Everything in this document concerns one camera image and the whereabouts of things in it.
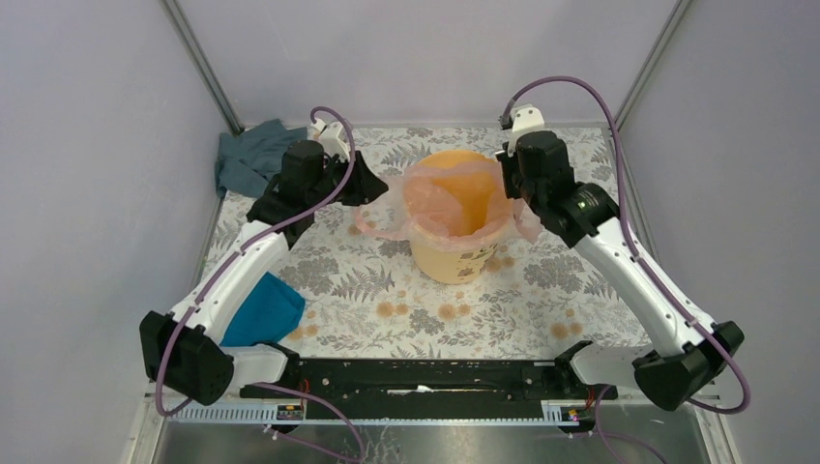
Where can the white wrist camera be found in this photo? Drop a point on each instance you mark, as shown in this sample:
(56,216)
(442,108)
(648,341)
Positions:
(332,137)
(519,121)

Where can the bright blue cloth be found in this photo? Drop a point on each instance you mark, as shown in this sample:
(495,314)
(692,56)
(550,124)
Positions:
(270,312)

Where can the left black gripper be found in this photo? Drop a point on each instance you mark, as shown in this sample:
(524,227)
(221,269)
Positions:
(366,186)

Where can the yellow plastic trash bin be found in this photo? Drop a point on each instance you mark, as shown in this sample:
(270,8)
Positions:
(455,250)

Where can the grey-blue cloth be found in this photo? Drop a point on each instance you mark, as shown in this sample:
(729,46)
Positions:
(247,162)

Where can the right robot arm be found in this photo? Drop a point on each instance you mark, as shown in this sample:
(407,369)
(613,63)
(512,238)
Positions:
(688,349)

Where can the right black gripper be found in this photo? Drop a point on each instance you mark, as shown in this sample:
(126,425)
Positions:
(507,164)

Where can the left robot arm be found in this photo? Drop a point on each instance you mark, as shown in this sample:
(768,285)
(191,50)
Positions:
(181,347)

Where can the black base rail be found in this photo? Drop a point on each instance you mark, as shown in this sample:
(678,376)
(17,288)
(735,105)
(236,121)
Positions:
(441,390)

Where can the pink plastic trash bag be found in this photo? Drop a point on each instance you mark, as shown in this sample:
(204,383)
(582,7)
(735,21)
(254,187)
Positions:
(385,217)

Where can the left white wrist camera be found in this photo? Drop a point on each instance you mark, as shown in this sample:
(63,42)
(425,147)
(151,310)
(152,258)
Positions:
(332,137)

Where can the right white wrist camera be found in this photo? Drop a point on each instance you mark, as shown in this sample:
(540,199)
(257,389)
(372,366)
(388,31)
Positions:
(519,121)

